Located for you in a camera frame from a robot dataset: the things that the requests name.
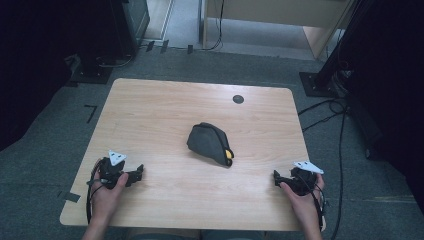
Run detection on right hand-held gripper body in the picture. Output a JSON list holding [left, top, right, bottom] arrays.
[[287, 160, 325, 197]]

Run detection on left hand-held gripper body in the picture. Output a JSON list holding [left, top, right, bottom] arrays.
[[98, 149, 128, 190]]

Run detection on dark grey drawstring pouch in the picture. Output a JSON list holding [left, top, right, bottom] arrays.
[[186, 121, 235, 168]]

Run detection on person's right hand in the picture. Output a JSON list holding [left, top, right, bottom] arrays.
[[279, 173, 327, 231]]

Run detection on person's left hand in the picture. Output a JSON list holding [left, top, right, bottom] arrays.
[[91, 172, 130, 218]]

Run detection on black floor tape strip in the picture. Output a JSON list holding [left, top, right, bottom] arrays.
[[63, 191, 82, 204]]

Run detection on black angled floor tape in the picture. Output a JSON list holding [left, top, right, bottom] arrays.
[[83, 104, 98, 125]]

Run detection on black metal stand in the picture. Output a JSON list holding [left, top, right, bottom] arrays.
[[298, 0, 369, 99]]

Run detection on black cabinet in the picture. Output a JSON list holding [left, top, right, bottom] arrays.
[[69, 0, 151, 85]]

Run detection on light wooden desk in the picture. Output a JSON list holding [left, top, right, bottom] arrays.
[[199, 0, 355, 62]]

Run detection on right hand-held gripper cable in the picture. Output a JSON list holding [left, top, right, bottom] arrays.
[[299, 176, 329, 232]]

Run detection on hand-held gripper cable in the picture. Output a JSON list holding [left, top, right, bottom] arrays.
[[299, 176, 329, 232], [85, 159, 105, 225]]

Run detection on left hand-held gripper cable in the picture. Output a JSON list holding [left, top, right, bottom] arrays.
[[85, 159, 105, 225]]

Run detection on long black floor cable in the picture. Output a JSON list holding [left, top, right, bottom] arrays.
[[297, 97, 351, 240]]

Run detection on thin black hanging cable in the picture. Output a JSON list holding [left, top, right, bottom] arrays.
[[199, 0, 225, 52]]

